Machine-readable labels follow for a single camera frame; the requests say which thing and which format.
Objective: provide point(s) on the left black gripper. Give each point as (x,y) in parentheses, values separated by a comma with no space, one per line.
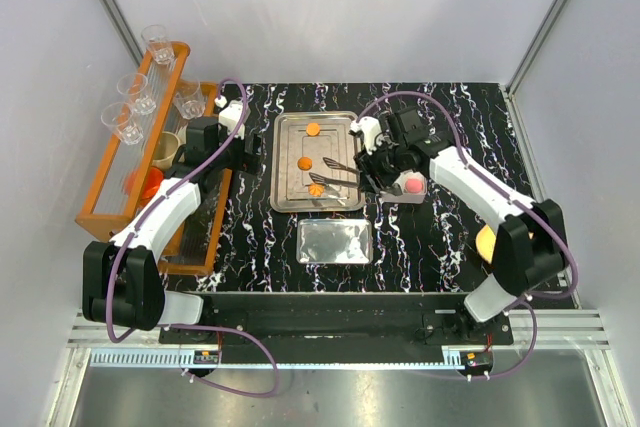
(244,162)

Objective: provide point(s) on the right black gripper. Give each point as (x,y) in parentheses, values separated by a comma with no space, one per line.
(368,167)

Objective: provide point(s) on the pink sandwich cookie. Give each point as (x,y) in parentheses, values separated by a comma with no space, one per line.
(414,185)

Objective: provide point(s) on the orange chocolate chip cookie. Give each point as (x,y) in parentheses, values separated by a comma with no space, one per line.
(304,163)

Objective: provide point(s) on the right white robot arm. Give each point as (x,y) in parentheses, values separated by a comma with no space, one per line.
(530,240)

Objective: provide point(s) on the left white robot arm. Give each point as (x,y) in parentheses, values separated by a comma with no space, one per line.
(121,282)

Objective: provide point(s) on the white paper cup front right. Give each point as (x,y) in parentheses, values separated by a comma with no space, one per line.
(414,174)

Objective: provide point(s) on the steel baking tray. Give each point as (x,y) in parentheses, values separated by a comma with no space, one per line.
(289,185)

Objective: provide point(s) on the orange swirl cookie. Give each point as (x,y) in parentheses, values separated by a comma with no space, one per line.
(316,190)

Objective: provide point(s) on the tan round cookie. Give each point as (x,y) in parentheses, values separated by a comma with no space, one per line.
(313,129)

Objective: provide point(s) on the clear glass cup lower shelf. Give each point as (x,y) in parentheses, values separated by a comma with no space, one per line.
(189,99)

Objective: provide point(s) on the silver tin lid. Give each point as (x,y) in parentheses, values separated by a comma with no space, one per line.
(334,242)

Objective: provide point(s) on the beige ceramic cup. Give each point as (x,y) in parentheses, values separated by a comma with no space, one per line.
(165,150)

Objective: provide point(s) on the orange plastic cup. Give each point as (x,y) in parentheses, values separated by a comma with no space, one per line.
(150,187)

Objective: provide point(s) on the orange wooden rack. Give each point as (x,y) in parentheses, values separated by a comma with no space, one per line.
(125,176)

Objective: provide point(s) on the clear glass cup middle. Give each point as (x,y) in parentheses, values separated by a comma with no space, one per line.
(137,93)

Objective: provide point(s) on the clear glass cup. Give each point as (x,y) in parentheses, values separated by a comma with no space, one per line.
(158,44)
(137,93)
(120,119)

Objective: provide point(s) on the yellow plastic plate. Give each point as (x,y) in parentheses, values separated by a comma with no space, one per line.
(485,242)

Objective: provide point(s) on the clear glass cup near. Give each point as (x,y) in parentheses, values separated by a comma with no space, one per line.
(120,119)

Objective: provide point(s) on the clear glass cup far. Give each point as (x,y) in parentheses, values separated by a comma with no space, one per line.
(158,44)

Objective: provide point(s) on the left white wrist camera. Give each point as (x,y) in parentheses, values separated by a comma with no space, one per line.
(231,116)

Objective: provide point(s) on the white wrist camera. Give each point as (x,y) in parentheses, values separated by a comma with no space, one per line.
(369,130)
(231,116)

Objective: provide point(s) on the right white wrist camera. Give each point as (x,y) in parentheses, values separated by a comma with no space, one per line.
(369,130)

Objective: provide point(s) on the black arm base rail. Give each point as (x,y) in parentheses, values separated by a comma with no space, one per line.
(344,329)

